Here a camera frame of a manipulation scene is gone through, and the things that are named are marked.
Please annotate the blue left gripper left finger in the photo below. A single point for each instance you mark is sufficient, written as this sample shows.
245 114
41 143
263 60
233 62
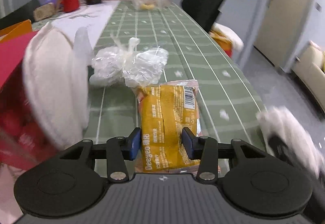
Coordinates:
133 143

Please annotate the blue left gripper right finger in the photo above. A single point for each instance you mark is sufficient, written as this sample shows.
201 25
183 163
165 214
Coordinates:
188 140

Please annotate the yellow Deeyeo snack packet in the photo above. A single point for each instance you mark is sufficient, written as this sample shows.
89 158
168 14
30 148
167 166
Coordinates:
165 109

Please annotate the beige room door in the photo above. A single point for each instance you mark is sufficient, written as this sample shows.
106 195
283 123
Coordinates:
280 27

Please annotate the green checked tablecloth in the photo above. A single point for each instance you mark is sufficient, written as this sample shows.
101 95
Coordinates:
227 102

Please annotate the crumpled white plastic bag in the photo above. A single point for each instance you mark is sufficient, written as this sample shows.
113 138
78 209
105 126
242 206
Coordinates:
120 63

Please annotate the white fluffy plush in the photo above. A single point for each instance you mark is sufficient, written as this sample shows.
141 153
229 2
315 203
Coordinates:
55 78

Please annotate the red Wonderlab box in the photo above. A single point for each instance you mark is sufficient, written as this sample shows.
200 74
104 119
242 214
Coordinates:
23 143

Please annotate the white plush yellow item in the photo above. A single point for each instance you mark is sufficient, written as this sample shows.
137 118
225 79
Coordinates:
226 38

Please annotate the white deer table runner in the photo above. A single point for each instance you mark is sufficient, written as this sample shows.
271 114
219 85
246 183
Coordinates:
93 17

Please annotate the pink plush toy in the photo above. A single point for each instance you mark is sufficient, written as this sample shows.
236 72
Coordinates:
9 209

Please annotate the beige sofa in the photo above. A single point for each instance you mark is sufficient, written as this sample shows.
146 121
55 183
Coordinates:
309 67

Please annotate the black chair right side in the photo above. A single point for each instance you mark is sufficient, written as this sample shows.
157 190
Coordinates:
204 12

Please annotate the black chair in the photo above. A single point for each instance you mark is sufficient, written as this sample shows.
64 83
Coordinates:
21 14
204 12

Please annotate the red mug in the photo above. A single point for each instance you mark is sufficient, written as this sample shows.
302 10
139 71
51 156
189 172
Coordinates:
70 5

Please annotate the orange storage box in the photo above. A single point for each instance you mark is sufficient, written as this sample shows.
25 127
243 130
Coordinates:
15 30

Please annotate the black chair left far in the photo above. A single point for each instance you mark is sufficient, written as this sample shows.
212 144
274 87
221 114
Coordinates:
21 14

